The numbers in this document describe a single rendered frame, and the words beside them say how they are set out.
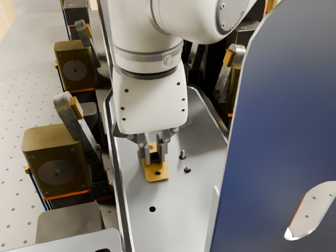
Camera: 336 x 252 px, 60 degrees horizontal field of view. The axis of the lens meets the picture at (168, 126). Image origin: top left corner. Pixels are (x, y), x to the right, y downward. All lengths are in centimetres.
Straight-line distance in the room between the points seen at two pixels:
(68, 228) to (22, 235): 38
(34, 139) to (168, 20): 32
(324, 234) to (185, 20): 19
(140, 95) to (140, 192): 16
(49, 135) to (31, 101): 77
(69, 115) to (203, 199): 24
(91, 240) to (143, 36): 27
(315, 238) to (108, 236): 28
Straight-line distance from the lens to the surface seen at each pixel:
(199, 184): 46
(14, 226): 86
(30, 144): 50
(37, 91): 132
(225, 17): 27
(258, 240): 17
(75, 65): 80
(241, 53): 62
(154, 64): 33
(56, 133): 51
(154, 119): 40
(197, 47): 75
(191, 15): 26
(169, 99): 39
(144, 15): 30
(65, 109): 45
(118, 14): 33
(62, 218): 47
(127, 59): 34
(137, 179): 47
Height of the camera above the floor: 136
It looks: 40 degrees down
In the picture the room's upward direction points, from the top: straight up
